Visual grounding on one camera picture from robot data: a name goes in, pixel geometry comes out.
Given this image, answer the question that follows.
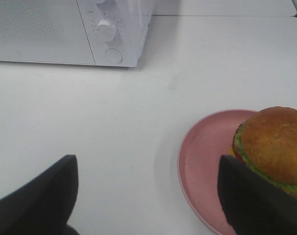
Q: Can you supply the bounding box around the white timer knob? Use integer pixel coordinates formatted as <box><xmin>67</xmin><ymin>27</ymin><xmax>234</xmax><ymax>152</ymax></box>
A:
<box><xmin>96</xmin><ymin>19</ymin><xmax>118</xmax><ymax>42</ymax></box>

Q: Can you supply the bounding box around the pink round plate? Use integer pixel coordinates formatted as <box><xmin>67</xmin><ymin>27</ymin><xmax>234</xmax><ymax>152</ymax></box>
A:
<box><xmin>177</xmin><ymin>110</ymin><xmax>297</xmax><ymax>235</ymax></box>

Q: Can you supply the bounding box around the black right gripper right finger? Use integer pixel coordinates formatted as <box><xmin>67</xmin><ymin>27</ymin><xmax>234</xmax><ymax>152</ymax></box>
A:
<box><xmin>217</xmin><ymin>155</ymin><xmax>297</xmax><ymax>235</ymax></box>

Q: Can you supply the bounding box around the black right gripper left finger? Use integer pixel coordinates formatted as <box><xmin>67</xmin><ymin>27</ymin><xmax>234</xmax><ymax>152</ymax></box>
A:
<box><xmin>0</xmin><ymin>155</ymin><xmax>78</xmax><ymax>235</ymax></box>

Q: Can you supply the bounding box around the white microwave door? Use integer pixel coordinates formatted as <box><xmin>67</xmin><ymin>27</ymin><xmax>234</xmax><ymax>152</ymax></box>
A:
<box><xmin>0</xmin><ymin>0</ymin><xmax>95</xmax><ymax>65</ymax></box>

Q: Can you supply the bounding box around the white microwave oven body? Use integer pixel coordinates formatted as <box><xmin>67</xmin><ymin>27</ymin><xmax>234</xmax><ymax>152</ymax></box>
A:
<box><xmin>0</xmin><ymin>0</ymin><xmax>156</xmax><ymax>68</ymax></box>

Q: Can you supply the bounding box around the toy hamburger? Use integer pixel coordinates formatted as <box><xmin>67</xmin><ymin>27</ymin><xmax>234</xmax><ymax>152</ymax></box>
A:
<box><xmin>229</xmin><ymin>106</ymin><xmax>297</xmax><ymax>196</ymax></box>

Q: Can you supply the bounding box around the round white door-release button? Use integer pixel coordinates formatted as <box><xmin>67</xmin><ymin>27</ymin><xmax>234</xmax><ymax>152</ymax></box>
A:
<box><xmin>105</xmin><ymin>48</ymin><xmax>123</xmax><ymax>63</ymax></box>

